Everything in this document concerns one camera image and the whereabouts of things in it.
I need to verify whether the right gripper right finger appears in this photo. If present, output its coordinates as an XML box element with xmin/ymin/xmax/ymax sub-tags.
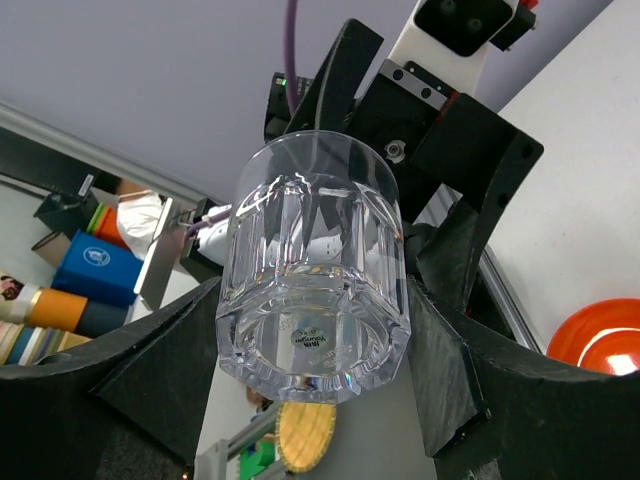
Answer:
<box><xmin>408</xmin><ymin>280</ymin><xmax>639</xmax><ymax>479</ymax></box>

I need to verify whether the orange plate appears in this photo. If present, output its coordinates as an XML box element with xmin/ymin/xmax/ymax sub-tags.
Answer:
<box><xmin>546</xmin><ymin>298</ymin><xmax>639</xmax><ymax>376</ymax></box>

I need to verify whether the orange container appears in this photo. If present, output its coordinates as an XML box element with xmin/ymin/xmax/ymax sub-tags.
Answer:
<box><xmin>26</xmin><ymin>288</ymin><xmax>89</xmax><ymax>332</ymax></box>

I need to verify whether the clear faceted glass tumbler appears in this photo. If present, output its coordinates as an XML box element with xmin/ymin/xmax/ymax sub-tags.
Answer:
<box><xmin>216</xmin><ymin>130</ymin><xmax>411</xmax><ymax>404</ymax></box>

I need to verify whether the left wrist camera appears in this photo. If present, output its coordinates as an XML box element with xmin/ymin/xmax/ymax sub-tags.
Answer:
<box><xmin>379</xmin><ymin>0</ymin><xmax>537</xmax><ymax>105</ymax></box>

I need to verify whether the blue bin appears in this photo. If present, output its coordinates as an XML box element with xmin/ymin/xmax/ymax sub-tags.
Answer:
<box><xmin>51</xmin><ymin>230</ymin><xmax>143</xmax><ymax>307</ymax></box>

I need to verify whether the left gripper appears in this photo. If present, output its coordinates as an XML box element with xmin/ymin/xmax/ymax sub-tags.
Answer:
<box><xmin>265</xmin><ymin>19</ymin><xmax>544</xmax><ymax>313</ymax></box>

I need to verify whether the yellow round woven mat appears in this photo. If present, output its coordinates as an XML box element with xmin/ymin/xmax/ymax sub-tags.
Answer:
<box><xmin>275</xmin><ymin>402</ymin><xmax>337</xmax><ymax>473</ymax></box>

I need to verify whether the person in white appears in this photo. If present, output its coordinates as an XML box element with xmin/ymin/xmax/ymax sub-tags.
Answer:
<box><xmin>116</xmin><ymin>179</ymin><xmax>164</xmax><ymax>260</ymax></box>

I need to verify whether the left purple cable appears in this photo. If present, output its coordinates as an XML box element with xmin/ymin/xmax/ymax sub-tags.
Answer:
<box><xmin>189</xmin><ymin>0</ymin><xmax>301</xmax><ymax>241</ymax></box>

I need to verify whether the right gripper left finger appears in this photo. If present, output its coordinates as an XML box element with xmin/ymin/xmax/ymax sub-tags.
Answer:
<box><xmin>1</xmin><ymin>278</ymin><xmax>220</xmax><ymax>479</ymax></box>

